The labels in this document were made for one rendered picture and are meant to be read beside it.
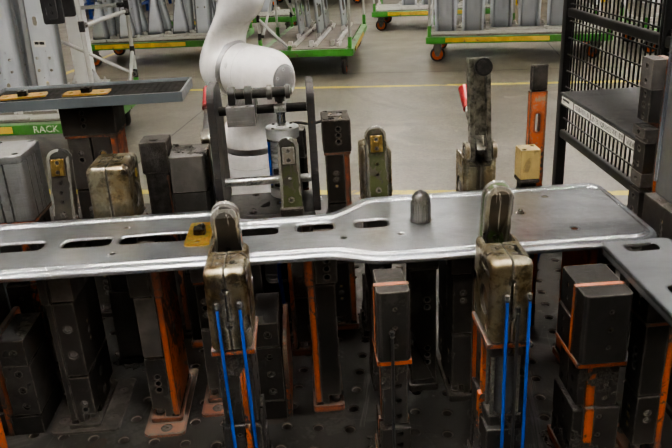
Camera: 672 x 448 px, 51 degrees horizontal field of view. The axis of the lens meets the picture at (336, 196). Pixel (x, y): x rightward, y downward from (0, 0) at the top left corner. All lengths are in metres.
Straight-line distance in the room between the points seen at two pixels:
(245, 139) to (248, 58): 0.18
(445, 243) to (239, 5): 0.74
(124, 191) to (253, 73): 0.42
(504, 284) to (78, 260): 0.60
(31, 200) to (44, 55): 4.26
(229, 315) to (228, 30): 0.81
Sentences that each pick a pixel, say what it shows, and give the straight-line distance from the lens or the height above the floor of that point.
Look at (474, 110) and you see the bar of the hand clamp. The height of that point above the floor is 1.13.
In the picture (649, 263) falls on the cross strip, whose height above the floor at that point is 1.00.
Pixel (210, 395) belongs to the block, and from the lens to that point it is 1.23.
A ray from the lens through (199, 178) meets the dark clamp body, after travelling 1.22.
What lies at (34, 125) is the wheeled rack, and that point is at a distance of 5.19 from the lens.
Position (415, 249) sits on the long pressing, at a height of 1.00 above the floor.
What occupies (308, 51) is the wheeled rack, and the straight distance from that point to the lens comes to 7.23.
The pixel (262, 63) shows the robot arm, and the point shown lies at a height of 1.17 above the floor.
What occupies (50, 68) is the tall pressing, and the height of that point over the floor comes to 0.58.
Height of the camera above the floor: 1.43
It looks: 21 degrees down
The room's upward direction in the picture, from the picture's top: 3 degrees counter-clockwise
